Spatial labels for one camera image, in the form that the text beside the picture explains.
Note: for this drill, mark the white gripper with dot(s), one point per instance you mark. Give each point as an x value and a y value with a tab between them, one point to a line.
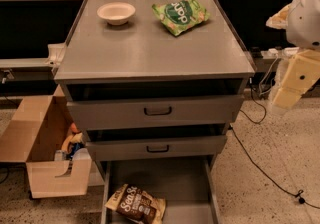
306	23

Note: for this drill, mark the brown chip bag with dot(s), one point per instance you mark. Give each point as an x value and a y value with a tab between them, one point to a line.
137	205

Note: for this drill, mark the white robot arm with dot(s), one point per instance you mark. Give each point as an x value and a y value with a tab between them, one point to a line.
303	31

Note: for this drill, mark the green chip bag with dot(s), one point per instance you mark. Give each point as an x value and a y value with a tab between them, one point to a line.
180	16

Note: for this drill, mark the grey top drawer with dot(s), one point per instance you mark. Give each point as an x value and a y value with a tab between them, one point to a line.
98	106

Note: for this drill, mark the grey drawer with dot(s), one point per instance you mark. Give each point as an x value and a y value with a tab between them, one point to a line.
155	142
98	106
185	183

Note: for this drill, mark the grey middle drawer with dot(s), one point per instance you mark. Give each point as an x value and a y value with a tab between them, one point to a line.
155	142

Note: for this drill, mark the grey drawer cabinet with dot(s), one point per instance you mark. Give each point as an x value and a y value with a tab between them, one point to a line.
143	50

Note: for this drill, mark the grey bottom drawer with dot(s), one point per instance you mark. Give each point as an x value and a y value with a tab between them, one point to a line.
185	183

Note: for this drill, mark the white power strip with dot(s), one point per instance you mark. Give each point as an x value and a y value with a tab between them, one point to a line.
290	51

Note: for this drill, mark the white plug adapter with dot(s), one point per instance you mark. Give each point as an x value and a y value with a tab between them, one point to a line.
272	51

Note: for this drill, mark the white bowl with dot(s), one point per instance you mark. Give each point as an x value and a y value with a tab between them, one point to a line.
116	13

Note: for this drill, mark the items inside cardboard box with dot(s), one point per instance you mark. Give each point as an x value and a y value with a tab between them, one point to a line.
72	143

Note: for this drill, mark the cardboard box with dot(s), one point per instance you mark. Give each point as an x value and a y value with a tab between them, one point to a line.
34	136

